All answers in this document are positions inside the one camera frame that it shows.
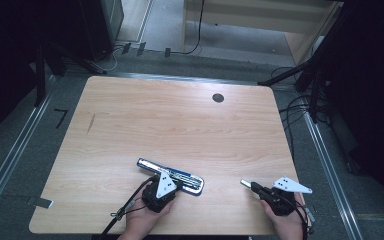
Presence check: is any blue stapler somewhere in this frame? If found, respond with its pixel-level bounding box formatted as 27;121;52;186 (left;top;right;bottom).
136;157;205;197

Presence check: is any bundle of black floor cables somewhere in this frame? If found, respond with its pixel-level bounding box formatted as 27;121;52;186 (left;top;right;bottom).
269;65;333;162

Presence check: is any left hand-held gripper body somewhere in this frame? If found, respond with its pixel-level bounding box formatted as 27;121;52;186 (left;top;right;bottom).
141;170;181;214

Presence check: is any black metal stand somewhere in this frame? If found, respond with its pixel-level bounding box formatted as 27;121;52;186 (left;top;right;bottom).
33;38;108;108
257;6;351;124

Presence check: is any white floor cable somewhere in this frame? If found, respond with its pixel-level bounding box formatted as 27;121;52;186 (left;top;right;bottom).
89;45;125;73

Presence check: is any black tape mark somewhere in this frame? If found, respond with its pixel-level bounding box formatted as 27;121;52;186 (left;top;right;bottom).
53;108;69;130

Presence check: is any light wooden furniture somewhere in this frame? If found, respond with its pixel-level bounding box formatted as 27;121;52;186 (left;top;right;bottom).
181;0;345;66

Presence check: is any person's right hand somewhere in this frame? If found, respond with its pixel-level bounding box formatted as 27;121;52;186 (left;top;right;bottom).
259;193;310;240

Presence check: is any grey tape strip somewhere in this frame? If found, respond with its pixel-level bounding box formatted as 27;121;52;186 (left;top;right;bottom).
26;196;55;210

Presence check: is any long metal floor rail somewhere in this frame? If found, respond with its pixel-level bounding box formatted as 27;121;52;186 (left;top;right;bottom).
106;71;268;86
302;111;365;240
0;75;57;222

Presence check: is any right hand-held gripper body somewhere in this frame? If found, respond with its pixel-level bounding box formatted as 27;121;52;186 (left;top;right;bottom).
261;176;313;217

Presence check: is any dark cabinet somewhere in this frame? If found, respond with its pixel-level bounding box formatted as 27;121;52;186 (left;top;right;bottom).
78;0;125;62

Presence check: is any person's left hand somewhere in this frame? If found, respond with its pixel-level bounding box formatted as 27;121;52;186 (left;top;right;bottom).
118;199;176;240

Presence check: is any black hanging cable with plug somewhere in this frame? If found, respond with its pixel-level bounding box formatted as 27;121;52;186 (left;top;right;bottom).
164;0;206;59

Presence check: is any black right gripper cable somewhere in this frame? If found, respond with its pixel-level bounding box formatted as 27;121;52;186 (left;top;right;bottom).
293;196;317;240

